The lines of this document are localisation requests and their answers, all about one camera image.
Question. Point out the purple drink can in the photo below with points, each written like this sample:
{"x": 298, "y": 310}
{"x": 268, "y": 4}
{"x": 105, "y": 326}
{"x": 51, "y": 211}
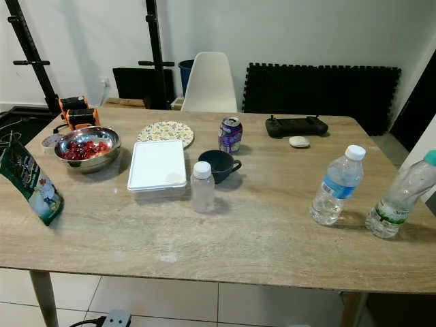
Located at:
{"x": 229, "y": 138}

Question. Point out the green snack bag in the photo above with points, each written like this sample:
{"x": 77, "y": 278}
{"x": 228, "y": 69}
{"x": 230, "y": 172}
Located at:
{"x": 34, "y": 184}

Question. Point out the floral patterned plate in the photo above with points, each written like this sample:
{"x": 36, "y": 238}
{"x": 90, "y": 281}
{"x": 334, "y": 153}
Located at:
{"x": 167, "y": 131}

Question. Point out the black foam mat stack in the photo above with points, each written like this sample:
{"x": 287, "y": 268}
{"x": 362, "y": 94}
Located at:
{"x": 320, "y": 92}

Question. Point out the blue label water bottle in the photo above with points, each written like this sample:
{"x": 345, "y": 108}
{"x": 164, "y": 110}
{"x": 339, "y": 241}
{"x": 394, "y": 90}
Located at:
{"x": 337, "y": 185}

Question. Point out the green label water bottle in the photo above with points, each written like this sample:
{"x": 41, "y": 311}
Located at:
{"x": 398, "y": 201}

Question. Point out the small round patterned tin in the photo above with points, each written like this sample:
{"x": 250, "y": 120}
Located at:
{"x": 51, "y": 142}

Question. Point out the small white oval case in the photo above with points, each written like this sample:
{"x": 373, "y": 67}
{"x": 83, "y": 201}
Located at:
{"x": 299, "y": 142}

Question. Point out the dark blue mug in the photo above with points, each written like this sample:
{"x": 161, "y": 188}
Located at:
{"x": 223, "y": 167}

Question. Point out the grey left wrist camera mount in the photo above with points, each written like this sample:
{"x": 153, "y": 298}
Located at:
{"x": 117, "y": 319}

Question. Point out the orange black device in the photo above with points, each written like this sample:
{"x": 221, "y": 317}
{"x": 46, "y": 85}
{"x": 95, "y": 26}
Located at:
{"x": 83, "y": 118}
{"x": 73, "y": 103}

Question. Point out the black metal rack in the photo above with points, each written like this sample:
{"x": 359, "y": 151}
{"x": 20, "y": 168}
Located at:
{"x": 37, "y": 63}

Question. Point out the blue bin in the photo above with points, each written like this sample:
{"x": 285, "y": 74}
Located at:
{"x": 185, "y": 75}

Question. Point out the white wall socket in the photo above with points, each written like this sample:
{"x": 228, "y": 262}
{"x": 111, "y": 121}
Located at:
{"x": 104, "y": 82}

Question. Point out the white lidded food container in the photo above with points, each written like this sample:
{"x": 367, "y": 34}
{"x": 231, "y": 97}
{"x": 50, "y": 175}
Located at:
{"x": 157, "y": 167}

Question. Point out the white plastic chair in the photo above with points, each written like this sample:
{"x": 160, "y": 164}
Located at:
{"x": 208, "y": 85}

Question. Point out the steel mixing bowl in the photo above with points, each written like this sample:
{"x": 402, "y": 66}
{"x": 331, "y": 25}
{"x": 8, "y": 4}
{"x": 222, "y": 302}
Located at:
{"x": 102, "y": 165}

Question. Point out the red cut fruit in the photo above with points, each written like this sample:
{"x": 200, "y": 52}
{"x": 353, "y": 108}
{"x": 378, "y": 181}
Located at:
{"x": 82, "y": 151}

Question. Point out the black floor mat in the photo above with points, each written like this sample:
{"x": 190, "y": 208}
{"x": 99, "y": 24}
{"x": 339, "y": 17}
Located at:
{"x": 17, "y": 122}

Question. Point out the flat brown cardboard box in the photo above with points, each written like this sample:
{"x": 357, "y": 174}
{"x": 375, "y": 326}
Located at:
{"x": 124, "y": 103}

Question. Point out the black flat panel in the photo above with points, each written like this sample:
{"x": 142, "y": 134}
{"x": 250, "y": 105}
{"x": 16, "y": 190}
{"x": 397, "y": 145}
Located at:
{"x": 133, "y": 83}

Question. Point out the small clear bottle white cap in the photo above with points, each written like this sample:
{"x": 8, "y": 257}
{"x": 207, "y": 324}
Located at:
{"x": 202, "y": 192}

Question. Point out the light wooden dining table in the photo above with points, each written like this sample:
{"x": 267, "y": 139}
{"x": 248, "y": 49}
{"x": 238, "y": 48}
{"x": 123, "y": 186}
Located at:
{"x": 245, "y": 231}

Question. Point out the black handheld controller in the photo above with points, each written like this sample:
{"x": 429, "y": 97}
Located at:
{"x": 296, "y": 127}

